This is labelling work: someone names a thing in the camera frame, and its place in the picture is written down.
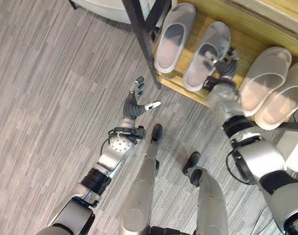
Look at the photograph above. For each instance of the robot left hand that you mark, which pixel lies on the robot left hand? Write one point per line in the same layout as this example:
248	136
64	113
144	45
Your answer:
132	107

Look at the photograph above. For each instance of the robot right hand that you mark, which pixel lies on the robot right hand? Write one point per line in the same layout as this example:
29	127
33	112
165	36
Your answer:
225	66

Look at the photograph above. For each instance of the grey slipper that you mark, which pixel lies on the grey slipper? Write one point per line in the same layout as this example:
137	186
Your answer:
172	36
200	63

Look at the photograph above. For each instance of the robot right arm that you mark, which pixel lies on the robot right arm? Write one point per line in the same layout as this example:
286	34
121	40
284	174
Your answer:
256	151

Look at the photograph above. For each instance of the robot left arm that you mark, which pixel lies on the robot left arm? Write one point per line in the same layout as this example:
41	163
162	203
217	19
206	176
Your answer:
102	169

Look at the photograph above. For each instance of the wooden shoe rack shelf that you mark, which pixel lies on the wooden shoe rack shelf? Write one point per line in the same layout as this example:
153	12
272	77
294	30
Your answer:
247	36

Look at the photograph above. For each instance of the beige slipper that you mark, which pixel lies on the beige slipper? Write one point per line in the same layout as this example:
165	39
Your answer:
283	102
261	78

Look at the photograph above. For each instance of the robot left leg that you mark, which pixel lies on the robot left leg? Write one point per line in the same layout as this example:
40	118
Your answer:
141	186

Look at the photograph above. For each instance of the robot leg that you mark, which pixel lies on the robot leg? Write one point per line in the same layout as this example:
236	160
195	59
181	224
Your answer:
207	195
141	186

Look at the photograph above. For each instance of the white round object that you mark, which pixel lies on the white round object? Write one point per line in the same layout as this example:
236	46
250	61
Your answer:
102	7

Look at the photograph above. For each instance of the robot right leg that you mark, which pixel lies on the robot right leg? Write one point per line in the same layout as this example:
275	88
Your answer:
207	195

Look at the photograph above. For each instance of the black metal rack frame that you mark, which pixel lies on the black metal rack frame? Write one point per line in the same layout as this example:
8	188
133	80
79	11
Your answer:
145	36

